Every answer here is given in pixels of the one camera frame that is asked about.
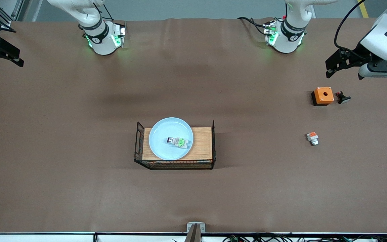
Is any green label switch block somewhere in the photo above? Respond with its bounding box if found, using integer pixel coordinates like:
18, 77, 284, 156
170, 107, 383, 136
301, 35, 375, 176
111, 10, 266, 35
166, 136, 191, 149

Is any light blue round plate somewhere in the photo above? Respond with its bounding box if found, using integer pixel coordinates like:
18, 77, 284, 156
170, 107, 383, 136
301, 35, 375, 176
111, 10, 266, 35
148, 117, 194, 161

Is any orange button box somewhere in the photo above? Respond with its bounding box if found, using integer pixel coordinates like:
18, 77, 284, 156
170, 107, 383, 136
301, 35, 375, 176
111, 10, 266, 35
311, 87, 335, 107

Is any black push button head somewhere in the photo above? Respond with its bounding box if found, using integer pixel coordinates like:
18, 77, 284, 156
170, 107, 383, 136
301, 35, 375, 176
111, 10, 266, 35
335, 91, 351, 105

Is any silver aluminium extrusion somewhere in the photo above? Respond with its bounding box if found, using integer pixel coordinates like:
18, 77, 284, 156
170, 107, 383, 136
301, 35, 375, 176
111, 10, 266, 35
10, 0, 26, 21

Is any brown table cover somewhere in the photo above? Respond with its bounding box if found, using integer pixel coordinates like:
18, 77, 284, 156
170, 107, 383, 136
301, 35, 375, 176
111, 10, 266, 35
0, 17, 387, 234

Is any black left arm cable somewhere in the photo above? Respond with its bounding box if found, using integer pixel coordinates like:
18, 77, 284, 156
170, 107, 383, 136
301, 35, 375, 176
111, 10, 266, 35
334, 0, 370, 56

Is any black base cable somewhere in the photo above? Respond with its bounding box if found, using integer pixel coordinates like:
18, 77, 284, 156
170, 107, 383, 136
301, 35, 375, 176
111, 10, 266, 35
237, 16, 268, 36

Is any wire basket with wooden top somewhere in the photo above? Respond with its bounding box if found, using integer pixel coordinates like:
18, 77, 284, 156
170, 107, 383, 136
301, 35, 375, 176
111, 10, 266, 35
134, 120, 216, 170

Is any black cable bundle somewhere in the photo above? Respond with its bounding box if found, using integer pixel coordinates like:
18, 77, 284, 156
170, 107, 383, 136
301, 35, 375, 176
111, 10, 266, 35
172, 233, 387, 242

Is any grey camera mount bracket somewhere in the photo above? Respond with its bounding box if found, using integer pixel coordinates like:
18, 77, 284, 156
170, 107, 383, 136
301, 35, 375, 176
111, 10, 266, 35
184, 222, 206, 242

